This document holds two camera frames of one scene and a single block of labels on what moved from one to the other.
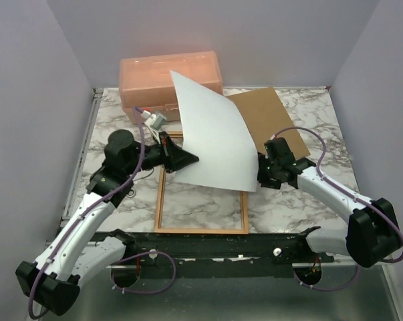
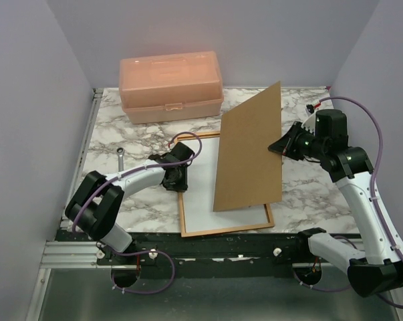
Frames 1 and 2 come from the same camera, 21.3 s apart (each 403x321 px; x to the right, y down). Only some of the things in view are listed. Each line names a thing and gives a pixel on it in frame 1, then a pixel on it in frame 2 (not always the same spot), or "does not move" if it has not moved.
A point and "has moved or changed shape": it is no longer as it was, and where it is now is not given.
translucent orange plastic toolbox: [146, 81] does not move
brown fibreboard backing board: [266, 116] has moved or changed shape
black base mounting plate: [225, 256] does not move
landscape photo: [214, 130] → [199, 198]
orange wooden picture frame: [244, 229] → [182, 217]
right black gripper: [270, 183] → [286, 144]
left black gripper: [173, 157] → [182, 186]
